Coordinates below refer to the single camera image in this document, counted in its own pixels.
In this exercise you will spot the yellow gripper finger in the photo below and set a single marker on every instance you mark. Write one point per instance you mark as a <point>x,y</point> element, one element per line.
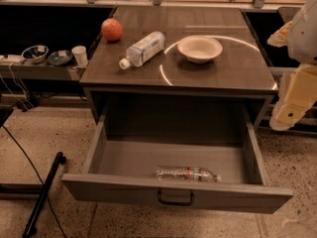
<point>279,38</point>
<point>297,94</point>

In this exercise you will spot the white paper bowl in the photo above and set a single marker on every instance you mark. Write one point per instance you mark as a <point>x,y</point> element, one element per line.
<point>199,49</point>

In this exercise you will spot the clear crinkled water bottle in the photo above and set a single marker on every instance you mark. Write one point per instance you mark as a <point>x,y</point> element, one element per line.
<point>186,174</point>

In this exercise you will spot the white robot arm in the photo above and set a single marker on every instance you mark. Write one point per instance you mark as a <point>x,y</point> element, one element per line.
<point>302,38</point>

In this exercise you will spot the open grey wooden drawer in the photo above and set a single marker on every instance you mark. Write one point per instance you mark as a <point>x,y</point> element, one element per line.
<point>129,144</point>

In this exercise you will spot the dark wooden cabinet counter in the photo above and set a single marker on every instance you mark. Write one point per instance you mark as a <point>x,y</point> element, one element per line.
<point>240,70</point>

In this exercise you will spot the white labelled water bottle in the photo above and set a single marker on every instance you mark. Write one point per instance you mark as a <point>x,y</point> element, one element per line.
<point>143,50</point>

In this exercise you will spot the orange round fruit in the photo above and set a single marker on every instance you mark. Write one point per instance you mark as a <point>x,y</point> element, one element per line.
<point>111,30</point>

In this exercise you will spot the white paper cup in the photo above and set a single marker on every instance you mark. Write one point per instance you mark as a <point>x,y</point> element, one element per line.
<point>80,55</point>

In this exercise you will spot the dark blue bowl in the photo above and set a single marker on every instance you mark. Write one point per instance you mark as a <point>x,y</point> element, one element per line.
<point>60,57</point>

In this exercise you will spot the grey side shelf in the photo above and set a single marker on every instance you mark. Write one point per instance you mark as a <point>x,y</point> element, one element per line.
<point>41,71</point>

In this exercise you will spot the white bowl with contents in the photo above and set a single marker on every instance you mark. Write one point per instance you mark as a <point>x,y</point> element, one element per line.
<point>35,54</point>

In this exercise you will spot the white power strip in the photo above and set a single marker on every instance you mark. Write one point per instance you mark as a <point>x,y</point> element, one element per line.
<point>11,59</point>

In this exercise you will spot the black metal stand leg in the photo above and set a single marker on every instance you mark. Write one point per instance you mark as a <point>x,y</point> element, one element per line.
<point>30,228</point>

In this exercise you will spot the black drawer handle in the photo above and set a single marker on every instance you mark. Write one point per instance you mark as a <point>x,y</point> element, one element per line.
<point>175,197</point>

